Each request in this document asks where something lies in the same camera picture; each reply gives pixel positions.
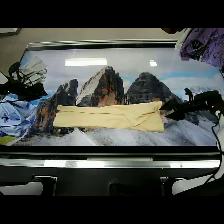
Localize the purple garment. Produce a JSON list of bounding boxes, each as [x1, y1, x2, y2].
[[179, 27, 224, 75]]

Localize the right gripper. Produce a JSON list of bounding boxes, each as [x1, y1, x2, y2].
[[159, 93, 212, 122]]

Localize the silver frame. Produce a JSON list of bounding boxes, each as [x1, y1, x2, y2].
[[0, 155, 224, 197]]

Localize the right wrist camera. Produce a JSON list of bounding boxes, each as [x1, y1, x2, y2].
[[184, 87, 195, 103]]

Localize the black cable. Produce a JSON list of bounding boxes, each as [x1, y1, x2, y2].
[[205, 111, 224, 184]]

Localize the grey garment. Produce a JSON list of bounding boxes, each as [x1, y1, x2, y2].
[[19, 54, 49, 86]]

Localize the beige pants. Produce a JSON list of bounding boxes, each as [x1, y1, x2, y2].
[[52, 100, 166, 133]]

